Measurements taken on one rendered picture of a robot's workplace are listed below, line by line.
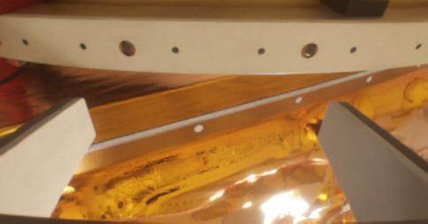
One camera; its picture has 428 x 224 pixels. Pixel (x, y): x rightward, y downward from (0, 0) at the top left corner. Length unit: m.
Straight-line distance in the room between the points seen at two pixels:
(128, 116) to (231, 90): 0.12
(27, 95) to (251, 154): 0.28
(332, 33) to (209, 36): 0.10
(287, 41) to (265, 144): 0.19
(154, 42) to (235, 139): 0.18
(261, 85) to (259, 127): 0.07
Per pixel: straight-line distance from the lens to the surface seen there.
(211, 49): 0.18
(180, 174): 0.30
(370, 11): 0.24
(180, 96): 0.24
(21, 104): 0.28
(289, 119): 0.36
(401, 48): 0.27
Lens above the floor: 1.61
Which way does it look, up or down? 40 degrees up
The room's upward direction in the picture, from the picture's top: 179 degrees counter-clockwise
